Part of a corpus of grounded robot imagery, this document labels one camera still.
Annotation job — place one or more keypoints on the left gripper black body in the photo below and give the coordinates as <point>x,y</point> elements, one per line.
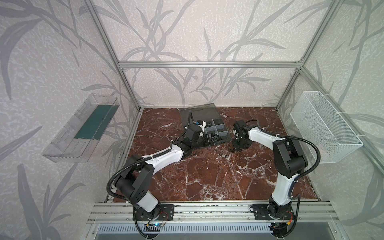
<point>206,138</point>

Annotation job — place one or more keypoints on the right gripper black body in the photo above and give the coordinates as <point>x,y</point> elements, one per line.
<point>238,142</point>

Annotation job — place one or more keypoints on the grey compartment organizer box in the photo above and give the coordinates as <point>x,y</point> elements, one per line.
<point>206,117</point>

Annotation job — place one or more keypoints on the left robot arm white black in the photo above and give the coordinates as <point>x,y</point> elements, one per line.
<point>133,181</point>

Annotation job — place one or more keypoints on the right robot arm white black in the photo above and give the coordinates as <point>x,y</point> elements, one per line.
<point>289,160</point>

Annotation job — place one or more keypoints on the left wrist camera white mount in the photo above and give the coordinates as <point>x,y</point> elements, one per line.
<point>201,124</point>

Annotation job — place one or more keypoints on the aluminium frame back crossbar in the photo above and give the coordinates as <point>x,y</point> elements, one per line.
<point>198,64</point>

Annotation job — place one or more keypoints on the white wire mesh basket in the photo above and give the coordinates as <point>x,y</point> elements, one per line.
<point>320,123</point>

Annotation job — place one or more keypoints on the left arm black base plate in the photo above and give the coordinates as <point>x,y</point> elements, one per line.
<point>162,212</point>

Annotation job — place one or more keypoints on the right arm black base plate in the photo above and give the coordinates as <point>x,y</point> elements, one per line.
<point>266,213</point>

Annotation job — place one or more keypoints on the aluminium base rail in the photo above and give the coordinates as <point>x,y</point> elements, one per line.
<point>213,212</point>

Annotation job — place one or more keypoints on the clear plastic wall bin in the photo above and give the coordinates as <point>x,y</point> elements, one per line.
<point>77,140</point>

